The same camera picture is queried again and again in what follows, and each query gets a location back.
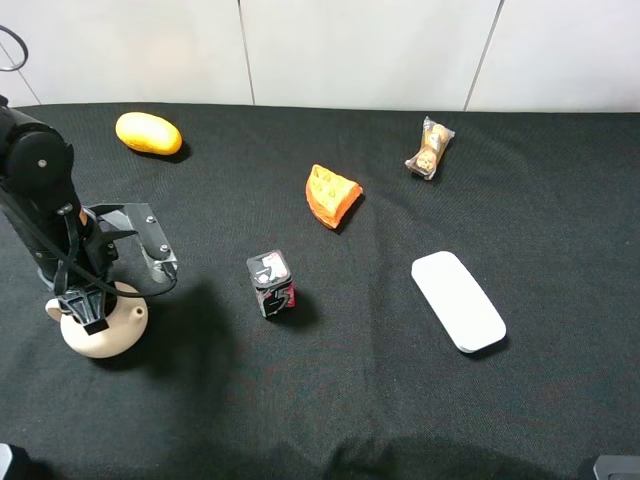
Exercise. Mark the grey device bottom right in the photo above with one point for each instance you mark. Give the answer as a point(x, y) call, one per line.
point(617, 467)

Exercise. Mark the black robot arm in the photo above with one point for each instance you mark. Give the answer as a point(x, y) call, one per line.
point(36, 179)

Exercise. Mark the cream ceramic teapot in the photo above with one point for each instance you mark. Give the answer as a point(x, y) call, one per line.
point(127, 319)

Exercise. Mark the orange waffle slice toy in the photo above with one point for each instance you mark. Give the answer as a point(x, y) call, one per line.
point(330, 195)

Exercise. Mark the wrapped cookie packet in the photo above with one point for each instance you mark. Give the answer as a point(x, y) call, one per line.
point(434, 141)

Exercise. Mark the grey device bottom left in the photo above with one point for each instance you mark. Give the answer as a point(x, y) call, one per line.
point(6, 461)

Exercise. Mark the yellow mango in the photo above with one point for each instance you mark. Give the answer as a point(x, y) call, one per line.
point(148, 133)

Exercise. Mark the black tablecloth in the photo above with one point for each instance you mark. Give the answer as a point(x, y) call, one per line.
point(359, 380)

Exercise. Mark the grey device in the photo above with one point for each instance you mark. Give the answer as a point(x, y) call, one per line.
point(6, 461)
point(617, 467)

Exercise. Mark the white oblong case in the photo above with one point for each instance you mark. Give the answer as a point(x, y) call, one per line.
point(458, 301)

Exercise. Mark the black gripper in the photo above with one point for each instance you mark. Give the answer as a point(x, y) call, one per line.
point(91, 233)

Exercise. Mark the black red gum box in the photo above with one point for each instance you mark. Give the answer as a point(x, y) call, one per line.
point(272, 282)

